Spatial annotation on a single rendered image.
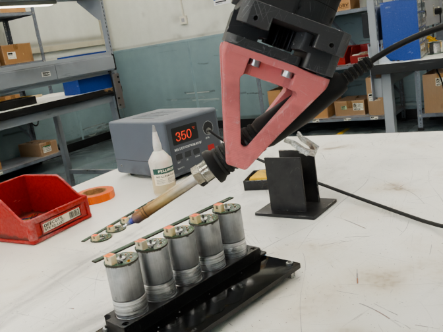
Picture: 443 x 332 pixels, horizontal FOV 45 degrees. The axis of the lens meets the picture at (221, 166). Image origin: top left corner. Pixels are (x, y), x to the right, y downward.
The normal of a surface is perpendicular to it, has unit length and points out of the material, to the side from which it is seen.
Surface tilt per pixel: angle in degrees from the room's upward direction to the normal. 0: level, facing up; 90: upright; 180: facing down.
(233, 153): 99
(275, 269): 0
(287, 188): 90
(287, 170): 90
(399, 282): 0
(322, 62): 90
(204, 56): 90
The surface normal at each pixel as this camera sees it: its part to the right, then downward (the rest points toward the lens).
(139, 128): -0.70, 0.27
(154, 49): -0.53, 0.28
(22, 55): 0.82, -0.04
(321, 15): 0.53, 0.36
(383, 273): -0.15, -0.96
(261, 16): 0.03, 0.23
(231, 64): -0.09, 0.54
